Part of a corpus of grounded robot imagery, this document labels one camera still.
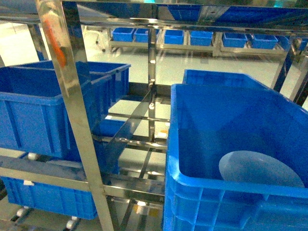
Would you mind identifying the light blue round plate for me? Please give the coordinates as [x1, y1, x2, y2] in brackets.
[218, 150, 305, 188]

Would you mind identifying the blue crate left bottom layer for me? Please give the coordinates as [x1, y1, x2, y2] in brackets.
[1, 177, 98, 220]

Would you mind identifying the blue crate layer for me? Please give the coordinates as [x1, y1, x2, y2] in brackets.
[1, 177, 98, 220]
[0, 66, 116, 162]

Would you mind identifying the steel flow rack shelf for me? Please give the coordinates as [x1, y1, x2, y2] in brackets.
[0, 0, 308, 231]

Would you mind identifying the blue crate holding plate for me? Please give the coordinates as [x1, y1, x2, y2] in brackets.
[163, 84, 308, 231]

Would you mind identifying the blue crate behind right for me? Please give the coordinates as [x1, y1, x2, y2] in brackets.
[182, 69, 268, 89]

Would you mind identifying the blue crate behind left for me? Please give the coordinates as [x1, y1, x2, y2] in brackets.
[14, 61, 131, 105]

